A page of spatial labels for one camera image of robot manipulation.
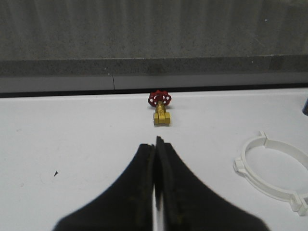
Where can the black cylindrical capacitor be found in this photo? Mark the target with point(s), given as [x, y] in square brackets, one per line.
[305, 108]

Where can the grey stone counter ledge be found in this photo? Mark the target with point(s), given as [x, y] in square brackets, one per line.
[91, 37]

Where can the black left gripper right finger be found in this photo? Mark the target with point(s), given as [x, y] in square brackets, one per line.
[187, 204]

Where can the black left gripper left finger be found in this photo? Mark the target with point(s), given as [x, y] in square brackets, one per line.
[127, 205]

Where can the brass valve red handwheel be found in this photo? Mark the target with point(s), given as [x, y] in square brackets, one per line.
[159, 100]

